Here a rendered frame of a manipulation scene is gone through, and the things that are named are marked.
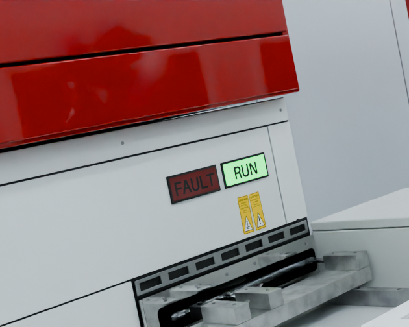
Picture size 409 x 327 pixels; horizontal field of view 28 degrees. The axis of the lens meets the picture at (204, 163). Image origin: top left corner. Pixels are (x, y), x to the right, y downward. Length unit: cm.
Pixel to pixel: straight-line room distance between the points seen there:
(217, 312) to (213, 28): 49
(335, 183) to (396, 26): 106
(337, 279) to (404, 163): 311
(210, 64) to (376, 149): 300
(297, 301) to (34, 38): 61
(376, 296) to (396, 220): 14
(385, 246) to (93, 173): 57
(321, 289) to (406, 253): 18
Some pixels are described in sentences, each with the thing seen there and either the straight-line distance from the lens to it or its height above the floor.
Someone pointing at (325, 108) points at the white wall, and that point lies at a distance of 408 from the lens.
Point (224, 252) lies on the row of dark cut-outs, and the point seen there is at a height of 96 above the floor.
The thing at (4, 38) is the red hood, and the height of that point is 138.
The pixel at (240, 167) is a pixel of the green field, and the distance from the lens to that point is 151.
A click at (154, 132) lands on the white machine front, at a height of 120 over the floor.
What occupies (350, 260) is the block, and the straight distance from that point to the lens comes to 154.
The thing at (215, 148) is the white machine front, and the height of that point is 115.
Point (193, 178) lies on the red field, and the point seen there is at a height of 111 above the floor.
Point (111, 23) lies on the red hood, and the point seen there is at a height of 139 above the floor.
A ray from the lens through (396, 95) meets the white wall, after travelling 458.
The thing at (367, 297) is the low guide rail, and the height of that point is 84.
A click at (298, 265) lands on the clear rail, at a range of 158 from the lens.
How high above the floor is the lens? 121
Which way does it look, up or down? 3 degrees down
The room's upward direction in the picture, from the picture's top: 11 degrees counter-clockwise
